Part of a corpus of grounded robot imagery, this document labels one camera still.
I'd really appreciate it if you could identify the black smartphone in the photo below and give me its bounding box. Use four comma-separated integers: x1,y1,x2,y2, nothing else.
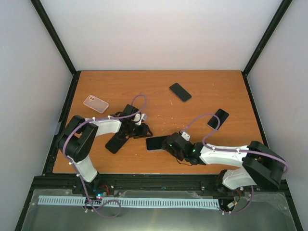
207,108,230,130
169,83,192,102

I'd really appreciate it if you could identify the left black frame post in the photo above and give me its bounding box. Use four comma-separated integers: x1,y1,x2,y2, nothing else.
31,0,77,75

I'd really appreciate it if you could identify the metal base plate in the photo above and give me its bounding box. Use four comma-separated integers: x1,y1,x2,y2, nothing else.
21,190,296,231

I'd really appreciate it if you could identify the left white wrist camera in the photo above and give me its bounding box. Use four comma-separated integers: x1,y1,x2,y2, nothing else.
133,113,147,126

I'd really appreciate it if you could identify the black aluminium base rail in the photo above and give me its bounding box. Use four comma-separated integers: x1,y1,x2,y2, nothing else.
31,173,289,200

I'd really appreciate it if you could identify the right black frame post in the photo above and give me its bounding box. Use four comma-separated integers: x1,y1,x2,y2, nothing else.
242,0,292,78

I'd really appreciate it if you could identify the black smartphone right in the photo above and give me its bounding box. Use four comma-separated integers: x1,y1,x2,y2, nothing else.
207,108,230,130

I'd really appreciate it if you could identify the pink translucent phone case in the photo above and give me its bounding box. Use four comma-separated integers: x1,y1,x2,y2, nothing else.
83,95,109,114

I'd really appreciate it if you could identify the black frame post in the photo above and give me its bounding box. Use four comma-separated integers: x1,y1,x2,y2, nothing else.
31,0,77,75
242,0,292,78

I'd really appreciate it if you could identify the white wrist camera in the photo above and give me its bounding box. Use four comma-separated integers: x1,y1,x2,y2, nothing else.
133,113,147,126
179,130,190,141

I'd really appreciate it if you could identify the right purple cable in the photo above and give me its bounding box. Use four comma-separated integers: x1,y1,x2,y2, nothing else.
185,113,289,174

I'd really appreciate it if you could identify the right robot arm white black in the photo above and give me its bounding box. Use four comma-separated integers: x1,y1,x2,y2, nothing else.
162,132,288,191

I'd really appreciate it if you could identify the black phone case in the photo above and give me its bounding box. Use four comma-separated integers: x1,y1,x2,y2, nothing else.
105,132,129,154

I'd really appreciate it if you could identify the clear magsafe phone case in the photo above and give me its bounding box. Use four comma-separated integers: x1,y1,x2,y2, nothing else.
146,149,163,152

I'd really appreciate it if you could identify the light blue slotted cable duct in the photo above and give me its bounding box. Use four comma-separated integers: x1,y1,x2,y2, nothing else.
37,195,219,210

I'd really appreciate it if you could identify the black smartphone far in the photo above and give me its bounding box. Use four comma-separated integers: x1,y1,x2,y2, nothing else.
169,83,192,102

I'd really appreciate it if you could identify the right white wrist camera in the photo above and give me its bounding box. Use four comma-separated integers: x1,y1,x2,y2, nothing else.
179,130,190,141

